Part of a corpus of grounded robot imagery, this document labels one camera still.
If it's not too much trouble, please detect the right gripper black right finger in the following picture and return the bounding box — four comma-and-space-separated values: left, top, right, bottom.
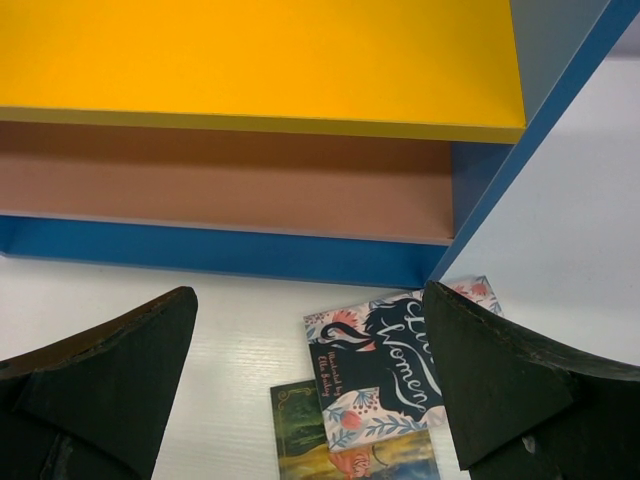
423, 281, 639, 479

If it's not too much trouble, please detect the Animal Farm book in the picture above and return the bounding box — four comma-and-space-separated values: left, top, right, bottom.
270, 380, 469, 479

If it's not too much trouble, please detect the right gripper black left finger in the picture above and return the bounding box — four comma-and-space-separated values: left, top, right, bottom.
1, 286, 198, 479

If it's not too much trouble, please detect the blue and yellow bookshelf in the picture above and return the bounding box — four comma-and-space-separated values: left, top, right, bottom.
1, 1, 639, 288

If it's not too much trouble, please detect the Little Women book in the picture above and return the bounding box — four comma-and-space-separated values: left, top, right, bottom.
301, 273, 504, 454

